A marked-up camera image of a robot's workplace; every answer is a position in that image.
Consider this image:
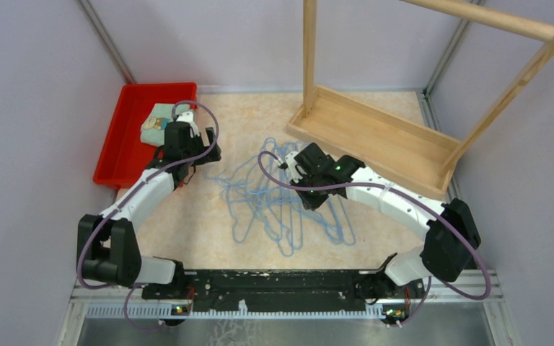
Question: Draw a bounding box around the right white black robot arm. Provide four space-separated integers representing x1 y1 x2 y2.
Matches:
282 143 481 297

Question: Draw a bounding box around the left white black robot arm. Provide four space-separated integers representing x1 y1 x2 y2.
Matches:
76 120 221 298

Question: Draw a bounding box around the folded light green cloth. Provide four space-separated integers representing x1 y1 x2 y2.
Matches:
140 103 190 147

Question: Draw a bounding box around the red plastic bin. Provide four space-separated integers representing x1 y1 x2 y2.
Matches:
93 81 197 190

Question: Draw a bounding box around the wooden hanger rack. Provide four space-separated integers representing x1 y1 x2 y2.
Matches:
286 1 554 200

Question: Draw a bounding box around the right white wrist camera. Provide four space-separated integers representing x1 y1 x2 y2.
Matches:
279 151 303 183

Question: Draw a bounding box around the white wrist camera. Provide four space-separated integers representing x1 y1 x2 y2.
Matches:
279 151 303 183
174 110 199 136

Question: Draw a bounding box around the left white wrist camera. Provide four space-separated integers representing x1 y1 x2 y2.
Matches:
174 110 199 136

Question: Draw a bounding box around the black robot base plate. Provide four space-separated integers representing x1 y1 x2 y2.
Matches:
141 270 426 313

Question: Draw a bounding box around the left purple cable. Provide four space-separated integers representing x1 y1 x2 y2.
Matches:
76 100 221 332

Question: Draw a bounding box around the purple cable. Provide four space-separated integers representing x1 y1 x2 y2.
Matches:
258 151 493 327
76 100 221 332

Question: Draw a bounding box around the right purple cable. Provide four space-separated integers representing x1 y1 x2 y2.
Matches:
258 151 493 327

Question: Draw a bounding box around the aluminium frame rail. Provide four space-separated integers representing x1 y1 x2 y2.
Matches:
73 270 504 324

